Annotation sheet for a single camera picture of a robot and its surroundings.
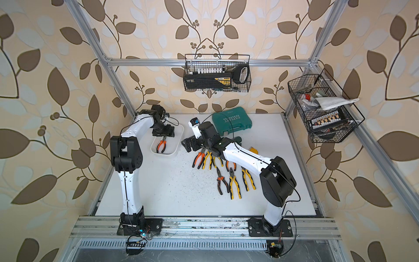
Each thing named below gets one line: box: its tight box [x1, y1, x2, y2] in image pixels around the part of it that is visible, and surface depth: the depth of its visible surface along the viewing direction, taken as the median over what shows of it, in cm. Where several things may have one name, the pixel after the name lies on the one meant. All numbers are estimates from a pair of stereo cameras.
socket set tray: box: [310, 109, 349, 130], surface depth 69 cm
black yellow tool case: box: [183, 72, 233, 91], surface depth 85 cm
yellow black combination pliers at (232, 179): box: [229, 167, 242, 200], surface depth 89 cm
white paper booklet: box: [312, 96, 360, 111], surface depth 63 cm
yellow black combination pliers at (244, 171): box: [241, 166, 257, 192], surface depth 90 cm
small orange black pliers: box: [156, 135, 167, 154], surface depth 105 cm
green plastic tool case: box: [212, 106, 253, 137], surface depth 114 cm
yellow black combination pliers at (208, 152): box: [201, 148, 213, 170], surface depth 97 cm
